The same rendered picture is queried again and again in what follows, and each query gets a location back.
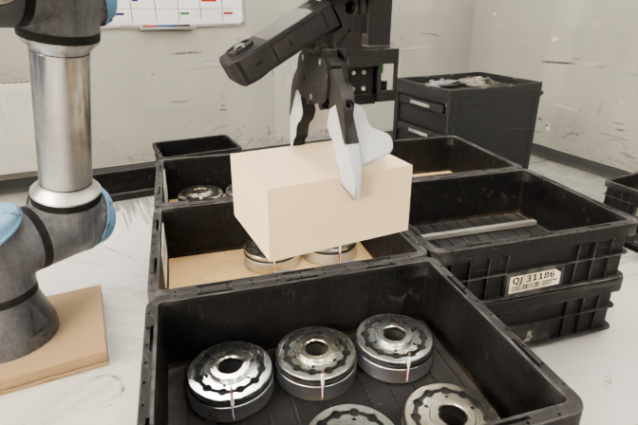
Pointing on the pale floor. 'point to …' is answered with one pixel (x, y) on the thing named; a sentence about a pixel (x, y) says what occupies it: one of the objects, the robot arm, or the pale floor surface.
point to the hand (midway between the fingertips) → (318, 178)
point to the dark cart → (471, 112)
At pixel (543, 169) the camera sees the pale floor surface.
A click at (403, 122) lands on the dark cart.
